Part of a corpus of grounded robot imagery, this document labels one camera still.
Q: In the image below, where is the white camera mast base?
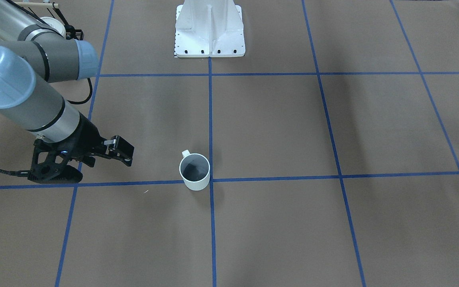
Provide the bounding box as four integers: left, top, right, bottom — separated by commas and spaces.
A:
174, 0, 246, 58

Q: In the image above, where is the black wire cup rack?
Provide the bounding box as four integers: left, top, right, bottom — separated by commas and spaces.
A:
47, 2, 84, 40

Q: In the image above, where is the white mug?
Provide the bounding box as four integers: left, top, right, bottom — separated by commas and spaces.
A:
179, 149, 211, 191

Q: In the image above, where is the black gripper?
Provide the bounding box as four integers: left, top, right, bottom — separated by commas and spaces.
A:
28, 113, 135, 184

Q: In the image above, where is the brown paper table cover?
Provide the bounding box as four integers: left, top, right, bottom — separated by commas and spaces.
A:
0, 0, 459, 287

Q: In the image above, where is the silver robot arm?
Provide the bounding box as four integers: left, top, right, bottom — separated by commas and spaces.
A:
0, 0, 134, 184

